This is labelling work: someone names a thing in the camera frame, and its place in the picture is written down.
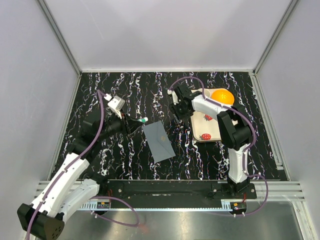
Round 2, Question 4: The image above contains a white green glue stick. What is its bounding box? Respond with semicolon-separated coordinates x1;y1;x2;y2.
137;117;148;123

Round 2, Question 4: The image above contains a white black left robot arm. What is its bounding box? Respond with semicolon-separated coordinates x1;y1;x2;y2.
17;113;148;240

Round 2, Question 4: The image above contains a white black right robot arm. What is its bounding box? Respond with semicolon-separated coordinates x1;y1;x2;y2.
167;85;254;199

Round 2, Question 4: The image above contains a white slotted cable duct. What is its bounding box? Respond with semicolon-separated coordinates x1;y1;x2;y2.
79;199;111;211

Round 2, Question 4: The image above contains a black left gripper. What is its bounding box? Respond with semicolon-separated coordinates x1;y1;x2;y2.
97;109;143;141

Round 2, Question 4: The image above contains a cream yellow cup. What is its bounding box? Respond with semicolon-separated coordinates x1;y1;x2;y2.
197;88;211;99

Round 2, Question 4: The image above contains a strawberry pattern tray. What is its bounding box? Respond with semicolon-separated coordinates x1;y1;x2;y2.
190;88;221;143

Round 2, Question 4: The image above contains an orange bowl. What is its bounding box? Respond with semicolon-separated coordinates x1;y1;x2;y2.
211;88;235;105

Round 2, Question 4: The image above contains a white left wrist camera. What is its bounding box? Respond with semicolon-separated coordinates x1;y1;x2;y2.
104;94;125;119

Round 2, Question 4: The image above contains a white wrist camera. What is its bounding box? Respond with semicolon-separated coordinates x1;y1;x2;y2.
167;88;181;105
104;94;125;119

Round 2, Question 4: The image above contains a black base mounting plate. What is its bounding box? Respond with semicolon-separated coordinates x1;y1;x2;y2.
99;179;257;209

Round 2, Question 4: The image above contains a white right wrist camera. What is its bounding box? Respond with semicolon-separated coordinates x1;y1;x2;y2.
167;88;181;105

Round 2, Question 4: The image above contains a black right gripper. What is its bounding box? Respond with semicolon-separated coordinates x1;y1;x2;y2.
168;100;193;124

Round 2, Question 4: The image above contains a grey paper envelope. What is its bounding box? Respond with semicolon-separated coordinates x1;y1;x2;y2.
142;121;176;163

